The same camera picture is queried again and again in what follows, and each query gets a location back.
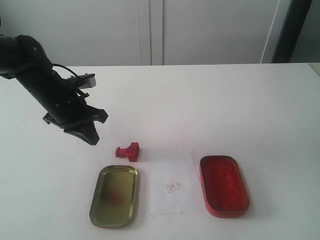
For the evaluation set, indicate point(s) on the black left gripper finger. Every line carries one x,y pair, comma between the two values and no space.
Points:
85,131
96,114

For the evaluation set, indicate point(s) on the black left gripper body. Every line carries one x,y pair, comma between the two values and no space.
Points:
66,105

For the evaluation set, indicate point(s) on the red rubber stamp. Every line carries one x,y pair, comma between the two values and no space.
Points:
130,152

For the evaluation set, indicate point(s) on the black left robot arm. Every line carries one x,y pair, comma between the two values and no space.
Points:
23,58

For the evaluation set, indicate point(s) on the red ink pad tin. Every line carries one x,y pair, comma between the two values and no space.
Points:
223,187

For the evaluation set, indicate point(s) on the gold metal tin lid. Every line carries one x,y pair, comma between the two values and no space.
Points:
115,197

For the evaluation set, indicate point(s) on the white paper sheet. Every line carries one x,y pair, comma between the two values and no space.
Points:
174,184

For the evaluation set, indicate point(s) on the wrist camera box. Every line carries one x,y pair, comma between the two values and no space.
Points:
84,81

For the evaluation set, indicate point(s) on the dark vertical post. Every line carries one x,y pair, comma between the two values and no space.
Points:
299,39

